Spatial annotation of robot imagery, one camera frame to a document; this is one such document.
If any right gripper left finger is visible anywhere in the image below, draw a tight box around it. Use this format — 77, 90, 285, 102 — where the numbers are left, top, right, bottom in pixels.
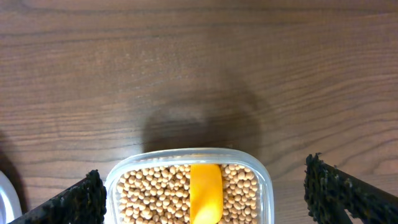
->
11, 170, 107, 224

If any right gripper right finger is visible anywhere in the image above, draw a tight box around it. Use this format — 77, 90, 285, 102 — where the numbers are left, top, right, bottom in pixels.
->
304, 153, 397, 224

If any yellow measuring scoop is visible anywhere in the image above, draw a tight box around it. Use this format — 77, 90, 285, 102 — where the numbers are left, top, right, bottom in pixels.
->
190, 164, 223, 224

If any white digital kitchen scale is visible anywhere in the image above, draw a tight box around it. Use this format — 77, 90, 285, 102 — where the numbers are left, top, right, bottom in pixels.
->
0, 172, 22, 224

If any soybeans pile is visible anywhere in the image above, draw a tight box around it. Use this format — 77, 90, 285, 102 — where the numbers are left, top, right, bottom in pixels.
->
116, 164, 259, 224

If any clear plastic container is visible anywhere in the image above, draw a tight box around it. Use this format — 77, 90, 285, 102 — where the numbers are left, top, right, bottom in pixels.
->
104, 147, 275, 224

